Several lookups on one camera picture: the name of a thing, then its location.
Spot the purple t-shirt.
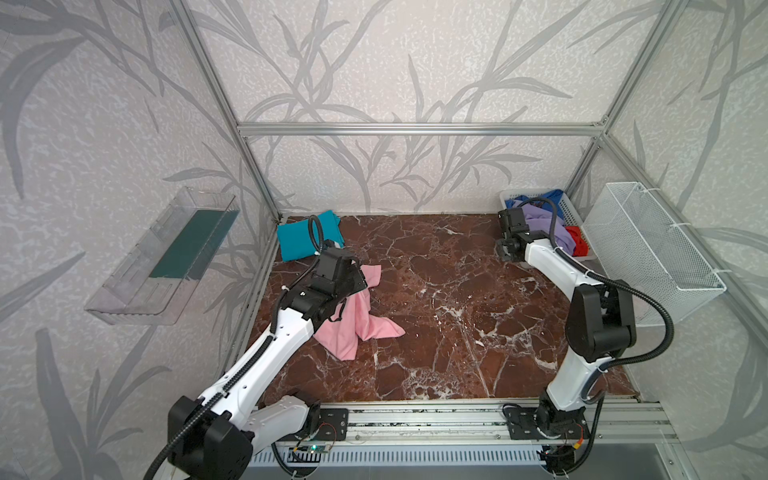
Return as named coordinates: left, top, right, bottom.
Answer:
left=522, top=204, right=576, bottom=255

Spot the pink t-shirt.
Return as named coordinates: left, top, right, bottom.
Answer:
left=313, top=265, right=405, bottom=361

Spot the white plastic laundry basket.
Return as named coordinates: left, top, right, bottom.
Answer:
left=499, top=189, right=597, bottom=260

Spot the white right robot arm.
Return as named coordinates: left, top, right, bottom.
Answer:
left=496, top=208, right=636, bottom=440

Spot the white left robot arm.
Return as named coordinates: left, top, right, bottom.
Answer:
left=145, top=247, right=367, bottom=479

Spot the folded teal t-shirt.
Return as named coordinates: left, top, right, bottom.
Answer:
left=277, top=210, right=345, bottom=262

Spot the blue t-shirt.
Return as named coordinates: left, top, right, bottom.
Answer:
left=504, top=189, right=565, bottom=219

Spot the red t-shirt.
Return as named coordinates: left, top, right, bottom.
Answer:
left=565, top=226, right=590, bottom=257

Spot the green circuit board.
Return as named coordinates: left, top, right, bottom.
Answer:
left=290, top=443, right=334, bottom=463

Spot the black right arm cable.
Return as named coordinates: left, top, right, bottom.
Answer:
left=521, top=196, right=676, bottom=397

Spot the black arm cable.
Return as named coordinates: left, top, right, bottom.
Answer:
left=142, top=214, right=328, bottom=480
left=521, top=196, right=676, bottom=397

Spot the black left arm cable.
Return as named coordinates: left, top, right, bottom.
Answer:
left=142, top=214, right=328, bottom=480

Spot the white wire mesh basket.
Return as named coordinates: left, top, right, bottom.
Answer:
left=582, top=182, right=727, bottom=322

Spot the aluminium cage frame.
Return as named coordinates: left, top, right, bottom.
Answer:
left=167, top=0, right=768, bottom=480

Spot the clear acrylic wall shelf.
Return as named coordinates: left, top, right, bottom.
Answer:
left=85, top=187, right=240, bottom=326

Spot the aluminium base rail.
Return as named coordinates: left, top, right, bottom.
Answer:
left=161, top=398, right=697, bottom=480

